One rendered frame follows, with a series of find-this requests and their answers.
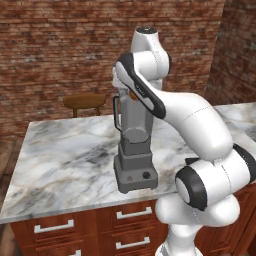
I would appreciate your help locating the grey blender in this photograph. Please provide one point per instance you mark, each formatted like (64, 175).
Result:
(135, 156)

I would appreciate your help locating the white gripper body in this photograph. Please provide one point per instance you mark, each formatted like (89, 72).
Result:
(118, 81)

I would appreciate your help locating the narrow red-brown drawer front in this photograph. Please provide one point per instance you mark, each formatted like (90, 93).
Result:
(156, 243)
(106, 218)

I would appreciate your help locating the wide red-brown drawer front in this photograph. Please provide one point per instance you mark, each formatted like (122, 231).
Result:
(43, 248)
(86, 226)

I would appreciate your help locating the round wooden stool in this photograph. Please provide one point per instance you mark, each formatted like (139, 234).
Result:
(84, 101)

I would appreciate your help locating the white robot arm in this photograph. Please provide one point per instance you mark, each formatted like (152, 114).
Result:
(200, 126)

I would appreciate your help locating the orange mango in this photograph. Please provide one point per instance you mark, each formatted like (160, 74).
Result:
(133, 96)

